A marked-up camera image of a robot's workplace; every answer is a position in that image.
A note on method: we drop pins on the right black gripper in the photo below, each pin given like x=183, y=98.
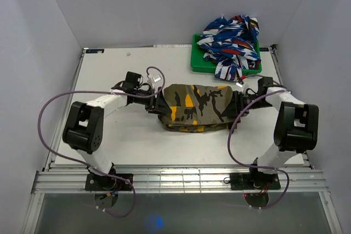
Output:
x=235, y=106

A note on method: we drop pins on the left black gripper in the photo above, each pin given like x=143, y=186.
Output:
x=158, y=106

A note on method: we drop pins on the camouflage yellow green trousers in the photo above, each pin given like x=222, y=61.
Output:
x=196, y=108

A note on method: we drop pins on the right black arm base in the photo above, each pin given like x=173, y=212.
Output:
x=255, y=185

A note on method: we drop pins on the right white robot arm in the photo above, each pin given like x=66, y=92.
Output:
x=295, y=132

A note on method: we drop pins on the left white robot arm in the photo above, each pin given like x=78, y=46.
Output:
x=83, y=130

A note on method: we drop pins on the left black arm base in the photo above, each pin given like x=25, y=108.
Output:
x=123, y=183

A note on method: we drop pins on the blue white red trousers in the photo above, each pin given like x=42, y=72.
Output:
x=231, y=44

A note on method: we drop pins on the green plastic tray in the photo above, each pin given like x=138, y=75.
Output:
x=199, y=64

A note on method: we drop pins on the left dark corner label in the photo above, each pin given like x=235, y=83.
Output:
x=94, y=51

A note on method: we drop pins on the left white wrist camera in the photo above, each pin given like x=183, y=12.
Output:
x=152, y=80

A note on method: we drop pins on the aluminium frame rail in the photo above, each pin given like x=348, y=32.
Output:
x=174, y=180

